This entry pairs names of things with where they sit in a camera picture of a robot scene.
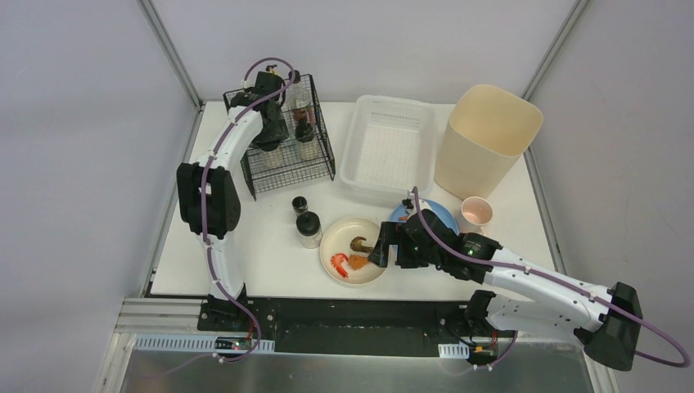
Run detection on spice jar black lid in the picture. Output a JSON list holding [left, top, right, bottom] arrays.
[[295, 118, 319, 160], [295, 211, 322, 249], [262, 147, 284, 170]]

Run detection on black wire basket rack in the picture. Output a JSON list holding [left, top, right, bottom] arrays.
[[223, 74, 336, 199]]

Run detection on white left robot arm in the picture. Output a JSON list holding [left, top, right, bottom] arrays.
[[176, 69, 289, 315]]

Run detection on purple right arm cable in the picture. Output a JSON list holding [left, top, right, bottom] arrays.
[[411, 186, 692, 370]]

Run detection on small dark taped spice jar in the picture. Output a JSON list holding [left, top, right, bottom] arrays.
[[291, 196, 308, 215]]

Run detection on pink cup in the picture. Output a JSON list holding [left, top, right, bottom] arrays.
[[458, 196, 493, 235]]

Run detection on brown toy shrimp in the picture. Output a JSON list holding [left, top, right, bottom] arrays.
[[349, 237, 374, 254]]

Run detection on beige plastic waste bin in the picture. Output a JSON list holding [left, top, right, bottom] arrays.
[[435, 84, 543, 199]]

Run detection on blue round plate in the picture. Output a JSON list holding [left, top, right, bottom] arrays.
[[388, 199, 459, 233]]

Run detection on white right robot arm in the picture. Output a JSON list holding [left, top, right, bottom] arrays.
[[367, 199, 642, 371]]

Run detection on dark sauce bottle red label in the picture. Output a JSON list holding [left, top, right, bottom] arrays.
[[290, 70, 317, 126]]

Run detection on orange fried food piece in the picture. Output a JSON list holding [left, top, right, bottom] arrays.
[[348, 254, 369, 270]]

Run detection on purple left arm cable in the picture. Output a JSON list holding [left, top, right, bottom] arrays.
[[199, 57, 297, 364]]

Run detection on cream round plate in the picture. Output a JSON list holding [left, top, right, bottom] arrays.
[[319, 218, 386, 287]]

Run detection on white plastic perforated basket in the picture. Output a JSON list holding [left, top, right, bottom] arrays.
[[338, 95, 439, 199]]

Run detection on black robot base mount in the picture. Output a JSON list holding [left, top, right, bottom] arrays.
[[197, 296, 512, 357]]

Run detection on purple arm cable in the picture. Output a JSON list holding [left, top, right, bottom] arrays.
[[199, 57, 297, 364], [411, 186, 692, 370]]

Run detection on red toy shrimp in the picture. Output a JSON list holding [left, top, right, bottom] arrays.
[[331, 253, 349, 278]]

